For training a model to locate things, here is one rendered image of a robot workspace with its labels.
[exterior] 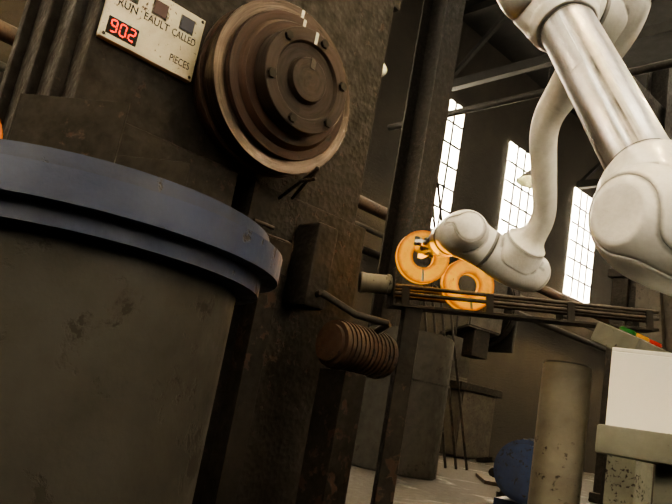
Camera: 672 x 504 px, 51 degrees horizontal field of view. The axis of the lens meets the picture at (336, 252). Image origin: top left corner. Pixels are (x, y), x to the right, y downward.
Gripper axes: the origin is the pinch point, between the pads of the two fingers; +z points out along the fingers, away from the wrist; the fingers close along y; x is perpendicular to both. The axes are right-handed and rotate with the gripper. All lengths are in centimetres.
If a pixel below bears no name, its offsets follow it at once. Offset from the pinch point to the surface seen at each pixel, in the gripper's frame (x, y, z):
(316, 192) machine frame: 13.9, -32.8, 13.9
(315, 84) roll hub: 33, -41, -21
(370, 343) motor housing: -29.5, -13.4, -13.4
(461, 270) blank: -3.4, 11.5, -1.7
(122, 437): -45, -54, -145
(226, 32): 39, -66, -27
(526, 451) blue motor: -58, 95, 123
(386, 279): -10.5, -10.0, -2.8
